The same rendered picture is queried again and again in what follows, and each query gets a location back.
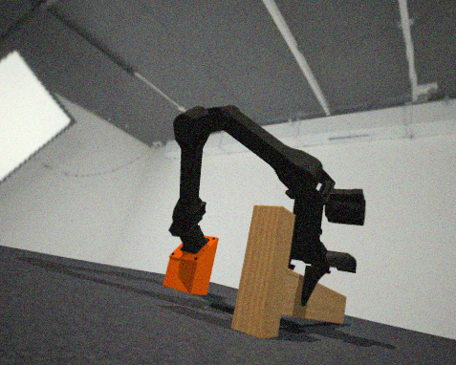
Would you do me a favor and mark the wooden post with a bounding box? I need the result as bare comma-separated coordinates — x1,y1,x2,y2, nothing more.
231,205,295,338

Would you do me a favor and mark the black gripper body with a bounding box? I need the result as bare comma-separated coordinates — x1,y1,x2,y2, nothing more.
289,217,357,273

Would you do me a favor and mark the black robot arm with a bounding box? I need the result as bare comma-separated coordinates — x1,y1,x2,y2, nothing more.
168,105,366,254

